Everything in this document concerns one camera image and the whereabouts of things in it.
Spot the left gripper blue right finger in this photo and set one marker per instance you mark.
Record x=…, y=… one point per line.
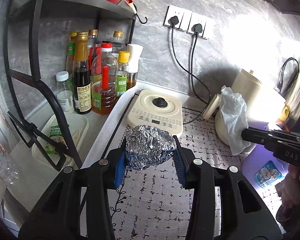
x=181, y=164

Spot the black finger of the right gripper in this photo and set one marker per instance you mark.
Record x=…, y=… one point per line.
x=258, y=136

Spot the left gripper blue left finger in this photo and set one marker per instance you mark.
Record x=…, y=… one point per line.
x=121, y=165

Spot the aluminium foil ball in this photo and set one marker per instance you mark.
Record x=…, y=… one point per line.
x=148, y=146

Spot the person's right hand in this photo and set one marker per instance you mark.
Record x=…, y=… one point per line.
x=291, y=187

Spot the purple plastic bucket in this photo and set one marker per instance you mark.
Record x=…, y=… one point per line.
x=262, y=169

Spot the cream air fryer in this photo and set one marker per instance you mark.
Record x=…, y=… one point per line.
x=247, y=103

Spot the white plastic food container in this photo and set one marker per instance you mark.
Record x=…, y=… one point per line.
x=78, y=126

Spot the cream induction cooker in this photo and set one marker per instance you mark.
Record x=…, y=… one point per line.
x=157, y=109

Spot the hanging plastic bags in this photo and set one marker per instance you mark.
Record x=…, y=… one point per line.
x=292, y=104

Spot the dark soy sauce bottle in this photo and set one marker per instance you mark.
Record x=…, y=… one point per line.
x=81, y=75

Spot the yellow cap green label bottle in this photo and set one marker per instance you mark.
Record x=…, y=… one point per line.
x=121, y=80

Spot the small white cap bottle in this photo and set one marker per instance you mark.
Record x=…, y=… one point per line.
x=63, y=92

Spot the red cap oil bottle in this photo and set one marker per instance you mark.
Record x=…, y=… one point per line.
x=103, y=79

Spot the white top oil dispenser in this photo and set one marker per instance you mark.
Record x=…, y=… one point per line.
x=135, y=51

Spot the gold cap clear bottle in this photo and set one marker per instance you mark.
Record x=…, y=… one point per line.
x=118, y=42

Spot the clear plastic water bottle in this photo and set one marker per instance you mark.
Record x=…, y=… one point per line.
x=9, y=172

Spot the white wall socket panel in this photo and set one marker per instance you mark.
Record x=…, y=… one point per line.
x=187, y=21

